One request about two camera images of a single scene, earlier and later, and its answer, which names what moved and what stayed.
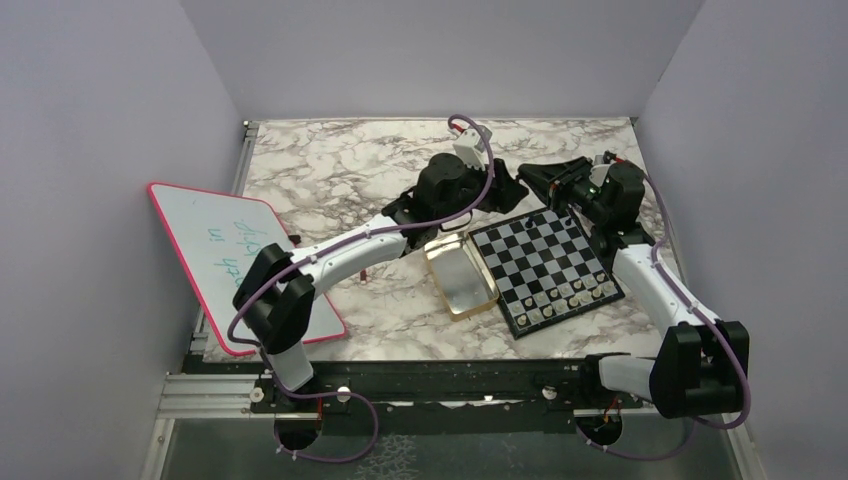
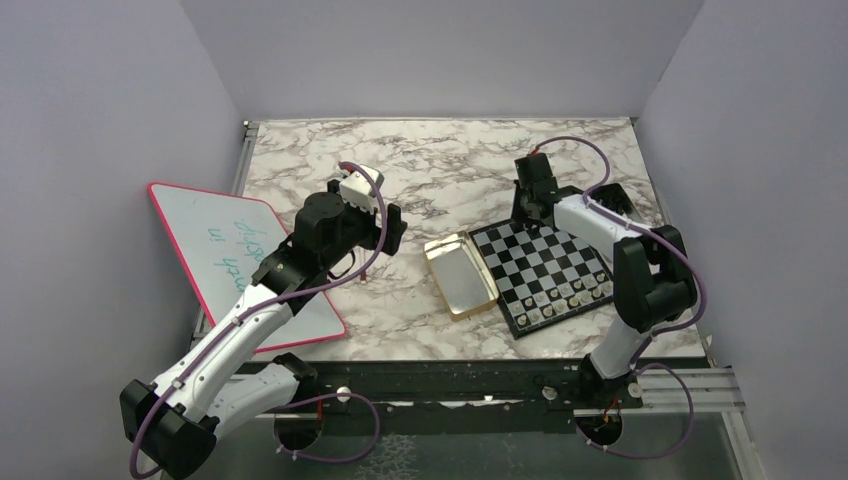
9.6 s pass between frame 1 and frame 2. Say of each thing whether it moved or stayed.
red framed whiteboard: stayed
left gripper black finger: moved
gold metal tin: stayed
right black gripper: moved
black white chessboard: stayed
